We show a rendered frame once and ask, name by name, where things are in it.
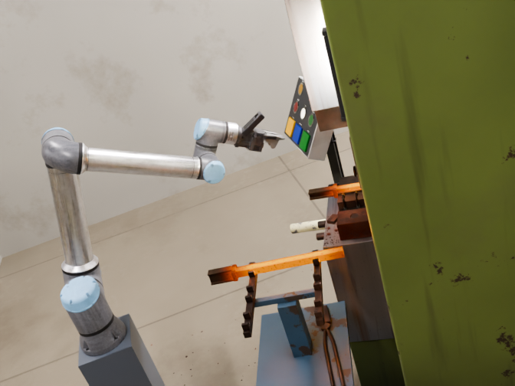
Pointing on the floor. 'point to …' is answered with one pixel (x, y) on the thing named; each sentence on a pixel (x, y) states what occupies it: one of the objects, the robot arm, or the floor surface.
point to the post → (334, 163)
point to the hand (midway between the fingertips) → (282, 136)
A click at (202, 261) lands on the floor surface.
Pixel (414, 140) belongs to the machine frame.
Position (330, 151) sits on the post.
